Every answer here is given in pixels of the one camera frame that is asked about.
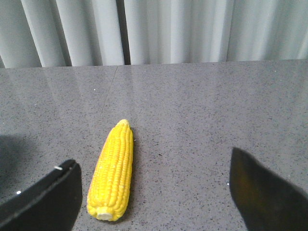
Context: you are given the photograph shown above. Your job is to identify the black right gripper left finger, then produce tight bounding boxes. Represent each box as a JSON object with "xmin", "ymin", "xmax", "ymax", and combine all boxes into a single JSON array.
[{"xmin": 0, "ymin": 159, "xmax": 82, "ymax": 231}]

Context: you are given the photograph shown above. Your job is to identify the yellow corn cob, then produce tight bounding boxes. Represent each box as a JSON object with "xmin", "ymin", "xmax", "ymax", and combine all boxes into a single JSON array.
[{"xmin": 87, "ymin": 119, "xmax": 134, "ymax": 221}]

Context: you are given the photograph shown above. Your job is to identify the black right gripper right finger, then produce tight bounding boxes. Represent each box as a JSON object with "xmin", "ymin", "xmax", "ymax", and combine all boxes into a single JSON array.
[{"xmin": 230, "ymin": 147, "xmax": 308, "ymax": 231}]

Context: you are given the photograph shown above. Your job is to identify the white curtain left panel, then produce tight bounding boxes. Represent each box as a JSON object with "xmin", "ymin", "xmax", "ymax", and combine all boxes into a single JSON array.
[{"xmin": 0, "ymin": 0, "xmax": 125, "ymax": 68}]

